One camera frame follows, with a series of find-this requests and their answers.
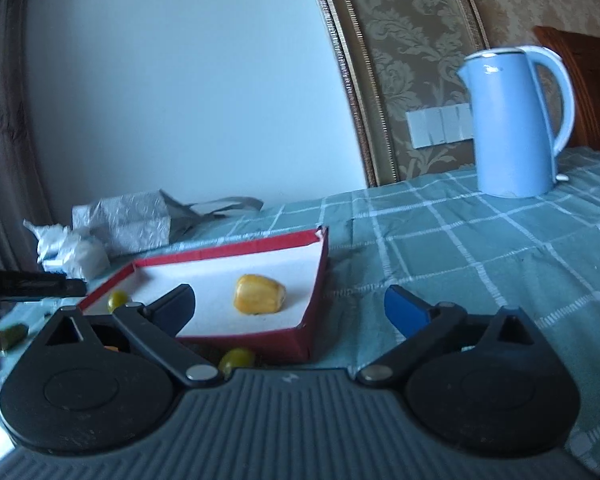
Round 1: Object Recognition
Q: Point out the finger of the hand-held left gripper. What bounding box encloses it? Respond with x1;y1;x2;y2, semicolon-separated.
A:
0;270;87;306

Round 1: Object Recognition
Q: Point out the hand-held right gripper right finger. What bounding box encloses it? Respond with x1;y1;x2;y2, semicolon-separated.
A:
356;286;543;386

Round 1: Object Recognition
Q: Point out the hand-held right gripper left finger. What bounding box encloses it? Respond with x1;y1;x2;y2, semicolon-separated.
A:
42;284;220;387

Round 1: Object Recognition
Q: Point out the red shallow cardboard box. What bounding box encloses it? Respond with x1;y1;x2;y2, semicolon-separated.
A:
77;226;330;363

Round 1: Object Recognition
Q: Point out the white tissue pack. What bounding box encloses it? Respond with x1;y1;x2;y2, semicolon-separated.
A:
24;220;112;281

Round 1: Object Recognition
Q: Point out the large cucumber end piece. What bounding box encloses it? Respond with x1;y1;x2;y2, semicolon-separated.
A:
0;323;29;352

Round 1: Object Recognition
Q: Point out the green checkered tablecloth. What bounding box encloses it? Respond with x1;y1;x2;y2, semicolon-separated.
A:
0;147;600;476

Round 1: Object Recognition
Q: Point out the yellow jackfruit piece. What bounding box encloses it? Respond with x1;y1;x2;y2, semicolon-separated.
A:
232;274;287;317

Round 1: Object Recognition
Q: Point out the grey patterned gift bag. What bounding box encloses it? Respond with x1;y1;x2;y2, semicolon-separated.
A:
72;189;263;256

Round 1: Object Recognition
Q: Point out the brown curtain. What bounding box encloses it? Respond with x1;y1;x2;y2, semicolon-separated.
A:
0;0;51;271

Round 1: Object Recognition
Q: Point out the light blue electric kettle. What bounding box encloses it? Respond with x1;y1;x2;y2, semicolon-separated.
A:
456;45;577;198

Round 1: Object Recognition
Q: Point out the brown wooden headboard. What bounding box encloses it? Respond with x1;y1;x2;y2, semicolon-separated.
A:
532;25;600;151

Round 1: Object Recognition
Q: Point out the white wall switch panel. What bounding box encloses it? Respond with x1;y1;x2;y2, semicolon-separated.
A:
406;102;476;150

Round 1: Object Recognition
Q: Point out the gold wall moulding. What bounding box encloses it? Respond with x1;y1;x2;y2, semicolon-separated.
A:
305;0;398;188

